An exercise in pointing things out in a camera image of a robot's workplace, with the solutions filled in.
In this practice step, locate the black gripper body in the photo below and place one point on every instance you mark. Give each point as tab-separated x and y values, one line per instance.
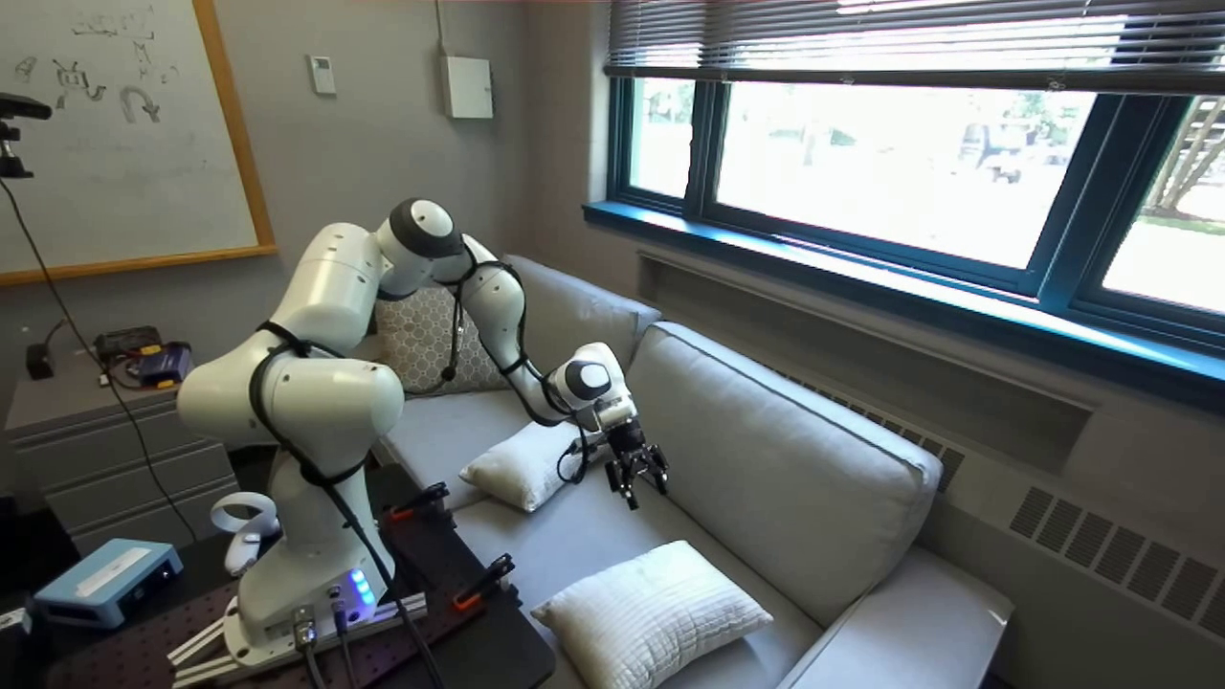
629	444

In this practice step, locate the white quilted pillow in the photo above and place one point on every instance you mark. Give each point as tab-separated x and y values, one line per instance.
519	463
646	615

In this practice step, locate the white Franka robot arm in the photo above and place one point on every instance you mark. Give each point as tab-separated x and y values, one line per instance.
306	394

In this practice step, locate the grey fabric couch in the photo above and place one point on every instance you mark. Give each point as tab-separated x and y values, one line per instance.
768	461

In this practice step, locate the grey lattice patterned pillow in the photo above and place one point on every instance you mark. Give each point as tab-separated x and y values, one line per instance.
413	347

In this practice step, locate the red black clamp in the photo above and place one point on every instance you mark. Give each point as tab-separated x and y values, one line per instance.
418	504
482	581

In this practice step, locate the black robot table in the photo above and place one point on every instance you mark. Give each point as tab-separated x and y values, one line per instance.
490	643

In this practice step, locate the white VR controller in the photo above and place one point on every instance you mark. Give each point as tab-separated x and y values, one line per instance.
241	521

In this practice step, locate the wide teal framed window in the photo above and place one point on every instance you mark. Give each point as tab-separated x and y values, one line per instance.
892	167

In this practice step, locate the black orange device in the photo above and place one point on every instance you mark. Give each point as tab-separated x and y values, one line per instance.
148	363

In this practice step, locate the window blinds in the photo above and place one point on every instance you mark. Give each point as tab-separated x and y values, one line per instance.
892	31

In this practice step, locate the light blue box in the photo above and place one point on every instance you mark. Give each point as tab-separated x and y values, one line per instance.
110	577

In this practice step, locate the grey drawer cabinet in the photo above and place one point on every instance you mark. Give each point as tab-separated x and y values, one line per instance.
91	444

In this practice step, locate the small black object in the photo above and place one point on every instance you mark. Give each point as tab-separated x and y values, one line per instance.
42	363

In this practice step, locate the wood framed whiteboard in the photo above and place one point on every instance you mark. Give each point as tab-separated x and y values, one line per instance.
115	128

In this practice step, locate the white wall box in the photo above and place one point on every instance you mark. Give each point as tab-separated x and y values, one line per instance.
467	87

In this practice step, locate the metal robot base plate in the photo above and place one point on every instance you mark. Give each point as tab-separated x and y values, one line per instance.
241	643

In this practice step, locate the wall heater grille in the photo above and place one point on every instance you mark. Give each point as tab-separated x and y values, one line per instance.
1113	562

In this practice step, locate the white wall thermostat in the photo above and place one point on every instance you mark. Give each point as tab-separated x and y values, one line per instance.
324	73

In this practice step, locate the black camera on stand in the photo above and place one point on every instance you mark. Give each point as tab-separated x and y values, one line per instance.
22	119

